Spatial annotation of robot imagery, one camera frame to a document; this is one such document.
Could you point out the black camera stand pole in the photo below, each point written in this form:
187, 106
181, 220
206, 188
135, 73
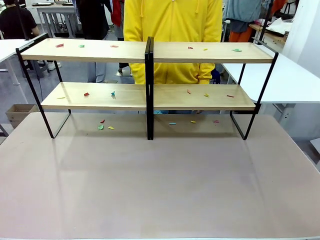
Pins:
265, 20
23, 22

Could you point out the orange garment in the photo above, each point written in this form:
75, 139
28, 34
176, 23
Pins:
238, 36

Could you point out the grey background table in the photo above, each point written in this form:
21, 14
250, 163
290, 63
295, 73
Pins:
56, 10

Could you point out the wooden background table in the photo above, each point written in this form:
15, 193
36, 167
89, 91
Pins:
273, 37

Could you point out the white bag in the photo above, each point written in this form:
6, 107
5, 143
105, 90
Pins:
281, 25

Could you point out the hanging blue grey garments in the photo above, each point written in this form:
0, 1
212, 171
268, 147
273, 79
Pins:
240, 11

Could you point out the cardboard box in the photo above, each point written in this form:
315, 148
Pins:
18, 113

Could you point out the standing person in dark clothes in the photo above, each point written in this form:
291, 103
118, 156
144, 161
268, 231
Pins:
93, 20

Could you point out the teal paper scrap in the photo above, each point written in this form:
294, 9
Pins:
113, 93

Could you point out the black stool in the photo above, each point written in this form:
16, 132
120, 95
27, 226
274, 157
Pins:
37, 67

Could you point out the wooden shelf black metal frame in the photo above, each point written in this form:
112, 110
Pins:
95, 51
212, 53

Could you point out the seated person in black shirt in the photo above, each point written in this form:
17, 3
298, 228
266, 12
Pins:
15, 22

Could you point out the person in yellow hoodie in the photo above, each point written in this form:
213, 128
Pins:
172, 22

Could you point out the white shoe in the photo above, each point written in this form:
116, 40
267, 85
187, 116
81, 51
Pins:
52, 65

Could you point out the large white side table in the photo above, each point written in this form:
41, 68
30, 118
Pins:
287, 80

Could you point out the red hanging garment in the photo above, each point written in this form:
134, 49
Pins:
117, 12

